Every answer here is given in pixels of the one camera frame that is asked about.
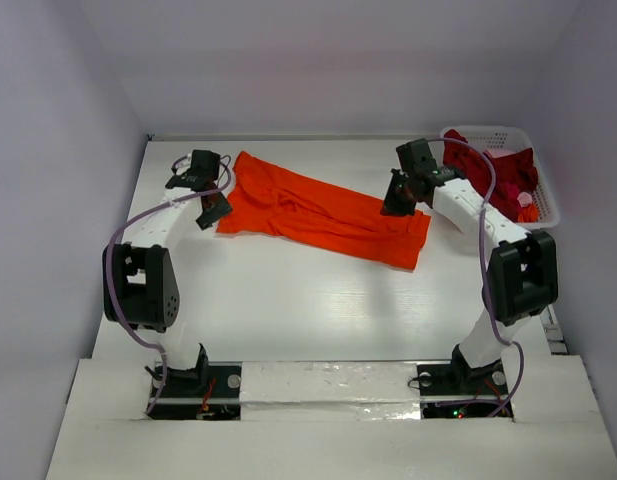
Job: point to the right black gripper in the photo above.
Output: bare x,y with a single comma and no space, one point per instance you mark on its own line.
400,195

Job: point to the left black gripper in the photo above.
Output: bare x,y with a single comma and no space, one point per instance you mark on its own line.
220,211

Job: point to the orange t shirt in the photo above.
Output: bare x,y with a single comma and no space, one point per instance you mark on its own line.
271,200

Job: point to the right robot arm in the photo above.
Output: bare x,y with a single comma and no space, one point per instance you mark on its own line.
518,267

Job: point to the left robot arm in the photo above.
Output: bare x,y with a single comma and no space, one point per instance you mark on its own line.
141,293

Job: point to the white plastic basket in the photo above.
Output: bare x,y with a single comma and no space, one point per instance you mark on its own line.
522,167

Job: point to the pink garment in basket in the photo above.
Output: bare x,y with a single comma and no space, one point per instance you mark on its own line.
514,195

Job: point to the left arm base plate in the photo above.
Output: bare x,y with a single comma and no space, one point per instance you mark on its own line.
217,400

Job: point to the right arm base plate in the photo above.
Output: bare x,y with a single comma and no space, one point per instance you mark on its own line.
463,395

